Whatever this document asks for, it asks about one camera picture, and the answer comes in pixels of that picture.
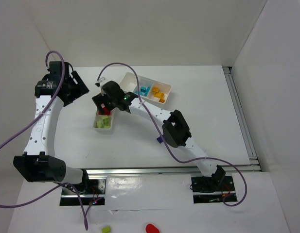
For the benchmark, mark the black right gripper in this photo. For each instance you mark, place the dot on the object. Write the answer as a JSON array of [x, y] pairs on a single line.
[[99, 100]]

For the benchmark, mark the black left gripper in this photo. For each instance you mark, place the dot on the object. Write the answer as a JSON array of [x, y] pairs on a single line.
[[75, 89]]

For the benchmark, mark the narrow white divided tray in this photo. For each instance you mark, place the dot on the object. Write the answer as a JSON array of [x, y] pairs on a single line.
[[104, 130]]

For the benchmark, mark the lone lime brick front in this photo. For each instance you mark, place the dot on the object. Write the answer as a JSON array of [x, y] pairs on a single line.
[[106, 121]]

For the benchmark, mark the long teal brick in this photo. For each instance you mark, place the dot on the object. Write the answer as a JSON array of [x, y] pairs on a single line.
[[145, 90]]

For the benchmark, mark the small yellow brick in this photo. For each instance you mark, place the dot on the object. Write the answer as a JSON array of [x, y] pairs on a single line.
[[155, 90]]

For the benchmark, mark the yellow curved striped brick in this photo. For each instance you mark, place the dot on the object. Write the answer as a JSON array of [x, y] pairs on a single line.
[[161, 97]]

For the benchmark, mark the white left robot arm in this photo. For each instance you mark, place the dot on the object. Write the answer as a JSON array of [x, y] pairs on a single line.
[[57, 89]]

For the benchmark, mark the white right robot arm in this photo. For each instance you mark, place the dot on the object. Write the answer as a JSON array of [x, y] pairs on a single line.
[[175, 130]]

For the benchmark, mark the wide white divided bin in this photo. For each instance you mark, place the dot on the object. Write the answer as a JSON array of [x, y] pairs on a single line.
[[151, 91]]

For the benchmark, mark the lime brick on foreground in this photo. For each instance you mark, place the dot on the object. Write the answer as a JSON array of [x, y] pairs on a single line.
[[106, 229]]

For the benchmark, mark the red rounded foreground piece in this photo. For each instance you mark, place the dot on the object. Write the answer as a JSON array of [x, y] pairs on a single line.
[[150, 228]]

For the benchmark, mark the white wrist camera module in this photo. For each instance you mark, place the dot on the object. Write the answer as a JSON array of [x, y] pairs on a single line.
[[101, 81]]

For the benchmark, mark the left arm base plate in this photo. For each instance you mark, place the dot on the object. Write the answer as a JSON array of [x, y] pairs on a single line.
[[91, 193]]

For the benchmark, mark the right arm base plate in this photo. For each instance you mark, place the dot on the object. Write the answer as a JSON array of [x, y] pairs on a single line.
[[203, 193]]

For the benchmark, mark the aluminium right side rail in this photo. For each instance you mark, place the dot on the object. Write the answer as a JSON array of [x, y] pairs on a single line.
[[240, 114]]

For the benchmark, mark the aluminium rail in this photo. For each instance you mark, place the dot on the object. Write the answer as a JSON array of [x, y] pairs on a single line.
[[164, 170], [240, 114]]

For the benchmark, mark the aluminium front rail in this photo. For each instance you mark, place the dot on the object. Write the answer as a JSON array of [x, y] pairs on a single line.
[[164, 170]]

